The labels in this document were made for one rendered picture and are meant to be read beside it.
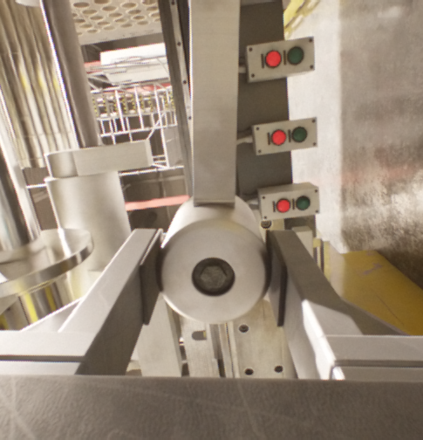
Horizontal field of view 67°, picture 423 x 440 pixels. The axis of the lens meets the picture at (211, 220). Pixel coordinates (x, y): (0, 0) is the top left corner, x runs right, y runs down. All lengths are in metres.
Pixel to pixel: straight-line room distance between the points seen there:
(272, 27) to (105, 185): 0.68
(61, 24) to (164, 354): 1.08
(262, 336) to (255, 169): 0.58
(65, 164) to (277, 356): 0.96
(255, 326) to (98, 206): 0.66
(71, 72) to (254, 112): 0.59
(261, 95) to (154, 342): 0.82
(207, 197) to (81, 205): 0.98
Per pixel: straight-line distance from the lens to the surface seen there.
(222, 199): 0.15
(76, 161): 1.09
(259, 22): 0.92
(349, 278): 1.18
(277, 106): 0.90
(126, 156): 1.04
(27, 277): 0.82
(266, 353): 1.22
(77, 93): 1.16
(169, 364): 1.19
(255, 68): 0.81
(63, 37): 1.19
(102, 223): 1.14
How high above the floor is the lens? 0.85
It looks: 3 degrees up
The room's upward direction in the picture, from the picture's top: 97 degrees counter-clockwise
